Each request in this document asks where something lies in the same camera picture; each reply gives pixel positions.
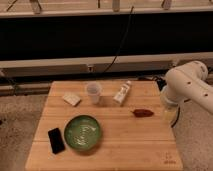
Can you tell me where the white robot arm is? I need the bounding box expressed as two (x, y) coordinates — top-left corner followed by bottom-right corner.
(160, 61), (213, 124)

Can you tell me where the white plastic bottle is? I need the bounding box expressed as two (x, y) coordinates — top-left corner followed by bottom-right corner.
(113, 81), (132, 105)

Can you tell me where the clear plastic cup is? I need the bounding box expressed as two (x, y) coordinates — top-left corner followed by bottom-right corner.
(86, 82), (102, 104)

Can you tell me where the green ceramic bowl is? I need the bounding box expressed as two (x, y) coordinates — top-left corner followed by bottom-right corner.
(64, 115), (102, 152)

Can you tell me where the black smartphone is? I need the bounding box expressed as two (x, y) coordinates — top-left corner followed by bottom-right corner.
(48, 128), (65, 154)

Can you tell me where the black cable on floor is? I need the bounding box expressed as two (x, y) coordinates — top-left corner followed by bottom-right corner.
(170, 105), (181, 128)

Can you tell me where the black hanging cable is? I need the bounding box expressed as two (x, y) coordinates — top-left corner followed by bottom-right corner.
(101, 5), (135, 74)

